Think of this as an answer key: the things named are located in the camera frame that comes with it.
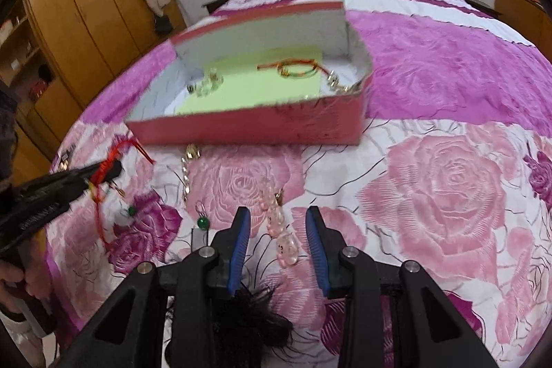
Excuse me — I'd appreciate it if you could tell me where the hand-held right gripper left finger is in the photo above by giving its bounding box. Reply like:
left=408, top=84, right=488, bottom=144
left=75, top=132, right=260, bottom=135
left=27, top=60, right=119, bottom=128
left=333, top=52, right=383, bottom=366
left=56, top=206, right=253, bottom=368

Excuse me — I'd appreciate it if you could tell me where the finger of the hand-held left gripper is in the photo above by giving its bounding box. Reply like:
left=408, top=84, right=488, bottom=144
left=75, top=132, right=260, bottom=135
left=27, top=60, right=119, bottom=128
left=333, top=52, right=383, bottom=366
left=60, top=180, right=94, bottom=208
left=57, top=159, right=124, bottom=188

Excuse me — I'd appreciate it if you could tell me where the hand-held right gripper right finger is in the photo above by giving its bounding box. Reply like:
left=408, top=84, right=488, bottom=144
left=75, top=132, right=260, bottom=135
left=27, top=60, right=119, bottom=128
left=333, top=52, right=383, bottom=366
left=304, top=205, right=503, bottom=368

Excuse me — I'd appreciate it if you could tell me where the braided red green string bracelet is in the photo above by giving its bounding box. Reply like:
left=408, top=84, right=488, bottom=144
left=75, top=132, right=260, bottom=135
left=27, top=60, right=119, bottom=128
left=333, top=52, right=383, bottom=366
left=88, top=137, right=156, bottom=252

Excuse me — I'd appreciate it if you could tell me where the pink crystal bear bracelet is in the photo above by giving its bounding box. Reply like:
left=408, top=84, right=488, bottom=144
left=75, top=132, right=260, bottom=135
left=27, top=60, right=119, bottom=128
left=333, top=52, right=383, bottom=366
left=259, top=187, right=298, bottom=267

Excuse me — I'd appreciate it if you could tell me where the green bead earring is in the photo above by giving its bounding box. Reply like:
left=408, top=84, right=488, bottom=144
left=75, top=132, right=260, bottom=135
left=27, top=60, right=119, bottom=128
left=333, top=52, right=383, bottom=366
left=194, top=201, right=211, bottom=231

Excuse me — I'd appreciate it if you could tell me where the black feather hair clip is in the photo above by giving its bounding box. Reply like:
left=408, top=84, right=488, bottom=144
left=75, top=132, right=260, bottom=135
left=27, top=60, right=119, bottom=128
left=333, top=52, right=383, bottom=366
left=166, top=282, right=294, bottom=368

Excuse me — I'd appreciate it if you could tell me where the pink cardboard box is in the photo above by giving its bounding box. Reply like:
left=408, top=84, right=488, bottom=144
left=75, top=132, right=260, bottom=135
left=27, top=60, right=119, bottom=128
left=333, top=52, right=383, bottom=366
left=124, top=1, right=374, bottom=147

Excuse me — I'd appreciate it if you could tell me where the clear glass bead ornament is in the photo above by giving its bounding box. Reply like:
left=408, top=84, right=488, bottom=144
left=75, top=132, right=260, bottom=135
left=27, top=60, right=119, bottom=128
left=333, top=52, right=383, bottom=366
left=186, top=68, right=225, bottom=98

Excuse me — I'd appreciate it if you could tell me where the silver chain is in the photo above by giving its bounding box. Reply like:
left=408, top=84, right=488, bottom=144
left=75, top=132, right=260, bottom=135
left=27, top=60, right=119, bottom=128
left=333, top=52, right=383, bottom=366
left=323, top=68, right=361, bottom=97

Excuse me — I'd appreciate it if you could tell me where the red string bracelet coloured knot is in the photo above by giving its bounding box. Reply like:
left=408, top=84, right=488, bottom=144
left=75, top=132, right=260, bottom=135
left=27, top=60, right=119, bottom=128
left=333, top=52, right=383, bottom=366
left=257, top=58, right=331, bottom=80

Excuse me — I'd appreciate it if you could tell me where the person's left hand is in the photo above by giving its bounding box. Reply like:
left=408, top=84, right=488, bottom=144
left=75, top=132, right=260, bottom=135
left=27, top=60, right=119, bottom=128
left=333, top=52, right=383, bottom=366
left=0, top=261, right=56, bottom=303

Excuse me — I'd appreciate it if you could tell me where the red basket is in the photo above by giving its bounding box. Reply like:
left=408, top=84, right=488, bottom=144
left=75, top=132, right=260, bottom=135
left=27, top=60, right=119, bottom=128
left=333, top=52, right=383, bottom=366
left=28, top=79, right=50, bottom=101

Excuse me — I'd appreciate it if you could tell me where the wooden wardrobe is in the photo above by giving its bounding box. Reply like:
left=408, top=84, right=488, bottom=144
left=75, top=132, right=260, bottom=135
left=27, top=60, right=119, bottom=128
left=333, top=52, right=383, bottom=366
left=0, top=0, right=188, bottom=179

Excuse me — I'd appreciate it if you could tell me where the hanging dark bag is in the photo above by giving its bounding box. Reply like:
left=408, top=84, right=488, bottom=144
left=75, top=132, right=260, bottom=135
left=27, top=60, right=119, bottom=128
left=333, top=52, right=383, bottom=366
left=153, top=15, right=173, bottom=37

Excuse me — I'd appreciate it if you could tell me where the green paper sheet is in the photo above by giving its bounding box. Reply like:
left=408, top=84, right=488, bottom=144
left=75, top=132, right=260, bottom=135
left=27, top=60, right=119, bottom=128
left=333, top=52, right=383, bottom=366
left=175, top=46, right=324, bottom=116

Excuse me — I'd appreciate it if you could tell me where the dark wooden nightstand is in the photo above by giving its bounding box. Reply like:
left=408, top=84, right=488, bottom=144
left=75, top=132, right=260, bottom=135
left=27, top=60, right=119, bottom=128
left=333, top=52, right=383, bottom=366
left=203, top=0, right=231, bottom=15
left=463, top=0, right=501, bottom=17

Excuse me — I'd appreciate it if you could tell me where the low wooden cabinet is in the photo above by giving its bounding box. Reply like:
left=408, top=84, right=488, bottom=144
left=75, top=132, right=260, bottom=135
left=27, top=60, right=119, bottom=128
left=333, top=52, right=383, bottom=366
left=494, top=0, right=546, bottom=21

